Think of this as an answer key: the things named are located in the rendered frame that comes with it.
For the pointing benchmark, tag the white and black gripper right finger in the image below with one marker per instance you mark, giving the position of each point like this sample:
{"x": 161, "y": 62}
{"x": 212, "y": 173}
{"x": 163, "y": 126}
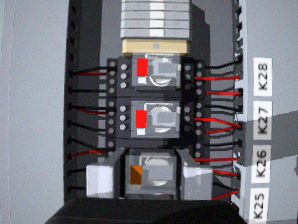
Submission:
{"x": 197, "y": 181}

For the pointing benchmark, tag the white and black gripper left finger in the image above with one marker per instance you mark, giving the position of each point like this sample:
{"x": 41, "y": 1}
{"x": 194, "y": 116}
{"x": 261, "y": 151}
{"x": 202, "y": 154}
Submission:
{"x": 107, "y": 179}

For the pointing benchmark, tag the grey relay with orange button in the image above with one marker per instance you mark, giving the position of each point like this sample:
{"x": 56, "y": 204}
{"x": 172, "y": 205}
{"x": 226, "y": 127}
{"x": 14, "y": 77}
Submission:
{"x": 150, "y": 171}

